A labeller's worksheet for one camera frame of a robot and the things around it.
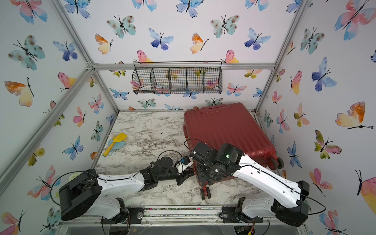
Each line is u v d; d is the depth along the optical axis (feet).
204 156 1.51
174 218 2.43
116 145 3.30
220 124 2.62
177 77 3.21
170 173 2.23
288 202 1.25
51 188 2.27
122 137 3.44
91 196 1.37
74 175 2.33
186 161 2.19
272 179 1.31
